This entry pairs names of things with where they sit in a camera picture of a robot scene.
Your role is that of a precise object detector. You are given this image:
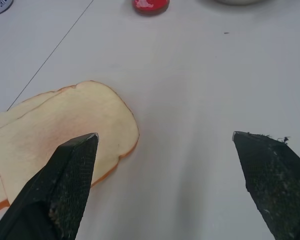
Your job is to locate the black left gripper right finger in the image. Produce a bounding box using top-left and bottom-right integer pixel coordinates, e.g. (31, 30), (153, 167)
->
(231, 130), (300, 240)

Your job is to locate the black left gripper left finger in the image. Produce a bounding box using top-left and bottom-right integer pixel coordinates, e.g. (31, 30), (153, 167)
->
(0, 132), (100, 240)

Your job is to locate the toy bread slice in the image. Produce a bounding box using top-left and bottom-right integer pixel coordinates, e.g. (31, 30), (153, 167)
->
(0, 84), (77, 216)
(0, 80), (140, 205)

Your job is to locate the red round object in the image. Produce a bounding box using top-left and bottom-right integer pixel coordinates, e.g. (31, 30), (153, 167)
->
(132, 0), (170, 17)

